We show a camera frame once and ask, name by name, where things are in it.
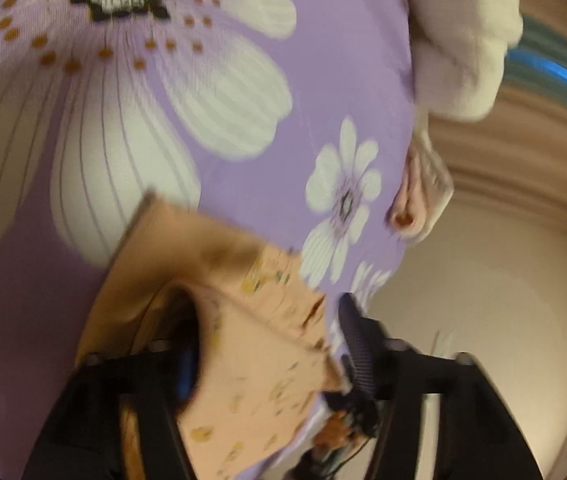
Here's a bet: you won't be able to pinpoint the teal curtain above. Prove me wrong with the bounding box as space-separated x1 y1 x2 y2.
504 16 567 107

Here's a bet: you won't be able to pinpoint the folded pink and white clothes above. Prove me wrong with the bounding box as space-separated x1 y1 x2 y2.
385 131 455 244

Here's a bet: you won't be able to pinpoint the orange cartoon print baby garment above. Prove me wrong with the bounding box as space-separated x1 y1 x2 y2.
76 196 341 479

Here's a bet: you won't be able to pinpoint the purple floral bed sheet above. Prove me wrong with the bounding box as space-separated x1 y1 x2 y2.
0 0 413 479

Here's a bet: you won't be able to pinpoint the white fluffy blanket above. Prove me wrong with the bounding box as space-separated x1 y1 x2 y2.
407 0 523 122

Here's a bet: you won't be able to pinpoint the person's right hand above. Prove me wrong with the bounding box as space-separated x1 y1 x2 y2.
313 411 366 460

